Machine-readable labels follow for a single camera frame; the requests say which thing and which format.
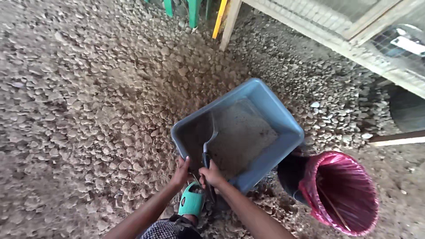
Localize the person's left hand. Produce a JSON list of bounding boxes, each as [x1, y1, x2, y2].
[[170, 156, 191, 190]]

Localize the yellow pole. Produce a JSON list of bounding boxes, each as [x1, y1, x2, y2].
[[212, 0, 228, 40]]

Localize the person's left forearm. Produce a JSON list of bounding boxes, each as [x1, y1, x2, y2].
[[102, 181, 182, 239]]

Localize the dark round container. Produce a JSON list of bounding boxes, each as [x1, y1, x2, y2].
[[387, 85, 425, 133]]

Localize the thin wooden stick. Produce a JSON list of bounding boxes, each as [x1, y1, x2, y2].
[[317, 186, 351, 232]]

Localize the wooden plank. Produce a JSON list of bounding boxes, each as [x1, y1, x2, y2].
[[369, 130, 425, 147]]

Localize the green plastic chair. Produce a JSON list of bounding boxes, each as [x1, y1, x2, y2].
[[144, 0, 213, 29]]

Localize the metal trowel with black handle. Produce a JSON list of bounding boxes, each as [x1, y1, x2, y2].
[[202, 111, 219, 204]]

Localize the person's legs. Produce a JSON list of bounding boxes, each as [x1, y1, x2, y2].
[[136, 181, 206, 239]]

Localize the wooden frame with wire mesh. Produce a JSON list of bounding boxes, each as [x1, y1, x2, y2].
[[219, 0, 425, 100]]

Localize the person's right forearm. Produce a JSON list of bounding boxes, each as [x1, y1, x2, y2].
[[216, 180, 297, 239]]

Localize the person's right hand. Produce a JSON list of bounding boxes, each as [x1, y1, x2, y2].
[[199, 159, 227, 195]]

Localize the bin with pink bag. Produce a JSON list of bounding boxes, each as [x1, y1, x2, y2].
[[277, 151, 379, 237]]

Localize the sand in tub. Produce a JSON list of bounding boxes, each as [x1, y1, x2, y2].
[[178, 98, 279, 180]]

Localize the blue plastic tub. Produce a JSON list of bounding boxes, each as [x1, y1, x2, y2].
[[171, 78, 305, 194]]

